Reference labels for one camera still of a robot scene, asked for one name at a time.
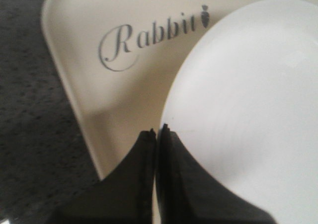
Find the cream rabbit serving tray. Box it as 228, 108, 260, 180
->
41, 0, 318, 178

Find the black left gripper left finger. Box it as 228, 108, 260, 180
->
55, 130, 156, 224

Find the white round plate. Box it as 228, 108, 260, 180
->
161, 0, 318, 224

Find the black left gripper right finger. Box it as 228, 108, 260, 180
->
156, 125, 275, 224

